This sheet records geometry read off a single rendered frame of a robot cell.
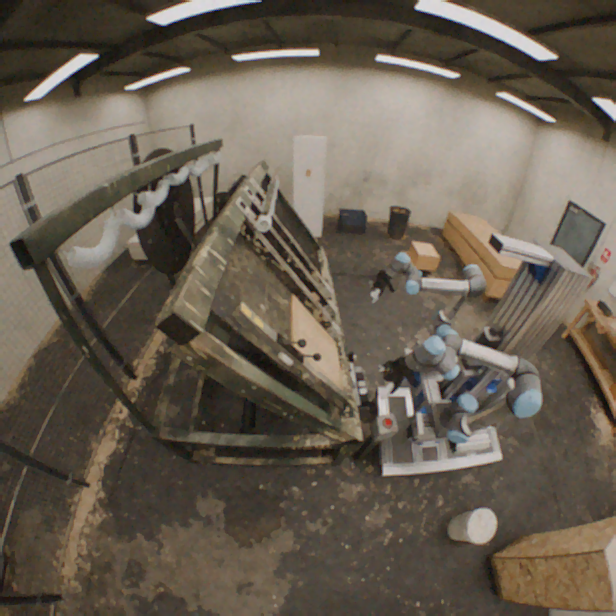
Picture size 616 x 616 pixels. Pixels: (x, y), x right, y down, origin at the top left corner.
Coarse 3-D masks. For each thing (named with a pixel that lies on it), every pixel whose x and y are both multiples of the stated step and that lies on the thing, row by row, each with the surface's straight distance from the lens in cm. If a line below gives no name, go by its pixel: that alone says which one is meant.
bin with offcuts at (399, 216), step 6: (390, 210) 558; (396, 210) 569; (402, 210) 592; (408, 210) 584; (390, 216) 560; (396, 216) 549; (402, 216) 548; (408, 216) 558; (390, 222) 563; (396, 222) 554; (402, 222) 555; (390, 228) 568; (396, 228) 560; (402, 228) 564; (390, 234) 572; (396, 234) 567; (402, 234) 574
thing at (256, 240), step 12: (252, 216) 130; (252, 228) 130; (252, 240) 132; (264, 240) 136; (264, 252) 135; (276, 252) 141; (276, 264) 139; (288, 276) 143; (288, 288) 149; (300, 288) 149; (300, 300) 155; (312, 300) 156; (312, 312) 163; (324, 312) 169; (324, 324) 172; (336, 336) 184
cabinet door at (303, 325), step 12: (300, 312) 144; (300, 324) 137; (312, 324) 154; (300, 336) 130; (312, 336) 145; (324, 336) 165; (300, 348) 124; (312, 348) 138; (324, 348) 156; (336, 348) 178; (312, 360) 131; (324, 360) 148; (336, 360) 168; (324, 372) 141; (336, 372) 160; (336, 384) 152
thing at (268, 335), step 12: (240, 312) 90; (252, 312) 96; (252, 324) 94; (264, 324) 99; (264, 336) 99; (276, 336) 103; (276, 348) 105; (312, 372) 122; (324, 384) 133; (336, 396) 148
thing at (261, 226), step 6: (276, 168) 197; (276, 174) 171; (276, 180) 158; (270, 186) 141; (276, 186) 170; (270, 192) 126; (270, 198) 118; (264, 204) 130; (270, 204) 112; (264, 210) 102; (264, 216) 116; (270, 216) 118; (258, 222) 112; (270, 222) 115; (258, 228) 112; (264, 228) 117
